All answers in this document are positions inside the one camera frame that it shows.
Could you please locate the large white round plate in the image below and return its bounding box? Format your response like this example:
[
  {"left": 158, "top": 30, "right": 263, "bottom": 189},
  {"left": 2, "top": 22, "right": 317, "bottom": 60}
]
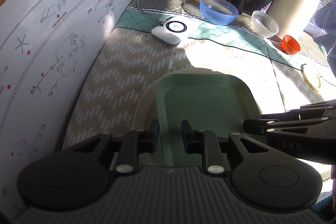
[{"left": 132, "top": 67, "right": 263, "bottom": 135}]

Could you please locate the green square plate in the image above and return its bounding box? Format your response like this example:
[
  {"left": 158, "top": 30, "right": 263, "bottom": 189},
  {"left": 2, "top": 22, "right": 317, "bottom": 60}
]
[{"left": 155, "top": 73, "right": 260, "bottom": 166}]

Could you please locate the person's hand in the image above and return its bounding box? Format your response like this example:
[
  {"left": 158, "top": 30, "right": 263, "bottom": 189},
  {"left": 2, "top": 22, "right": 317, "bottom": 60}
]
[{"left": 330, "top": 165, "right": 336, "bottom": 213}]

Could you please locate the small yellow scalloped plate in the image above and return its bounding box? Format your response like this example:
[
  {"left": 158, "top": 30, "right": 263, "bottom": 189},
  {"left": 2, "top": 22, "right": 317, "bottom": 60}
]
[{"left": 301, "top": 64, "right": 322, "bottom": 92}]

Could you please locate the small orange bowl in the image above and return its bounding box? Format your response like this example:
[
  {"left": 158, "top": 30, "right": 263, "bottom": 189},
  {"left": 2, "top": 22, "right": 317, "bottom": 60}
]
[{"left": 281, "top": 35, "right": 301, "bottom": 55}]

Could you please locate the clear plastic bowl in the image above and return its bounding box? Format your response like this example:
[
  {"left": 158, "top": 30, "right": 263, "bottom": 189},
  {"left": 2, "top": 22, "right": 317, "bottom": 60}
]
[{"left": 251, "top": 11, "right": 279, "bottom": 38}]

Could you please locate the white round-dial device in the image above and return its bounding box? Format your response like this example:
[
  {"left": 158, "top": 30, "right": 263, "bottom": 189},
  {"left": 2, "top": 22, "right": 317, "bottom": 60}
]
[{"left": 151, "top": 20, "right": 187, "bottom": 48}]

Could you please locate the blue plastic bowl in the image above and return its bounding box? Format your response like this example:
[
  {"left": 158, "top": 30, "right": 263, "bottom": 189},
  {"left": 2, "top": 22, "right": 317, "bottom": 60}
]
[{"left": 199, "top": 0, "right": 239, "bottom": 25}]

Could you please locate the patterned quilted table cloth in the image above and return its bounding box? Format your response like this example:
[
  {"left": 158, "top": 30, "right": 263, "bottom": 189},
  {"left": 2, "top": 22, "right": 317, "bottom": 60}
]
[{"left": 63, "top": 0, "right": 335, "bottom": 148}]

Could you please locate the white printed cardboard box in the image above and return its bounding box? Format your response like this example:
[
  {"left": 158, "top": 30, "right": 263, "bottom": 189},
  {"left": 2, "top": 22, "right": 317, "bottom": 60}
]
[{"left": 1, "top": 0, "right": 131, "bottom": 218}]

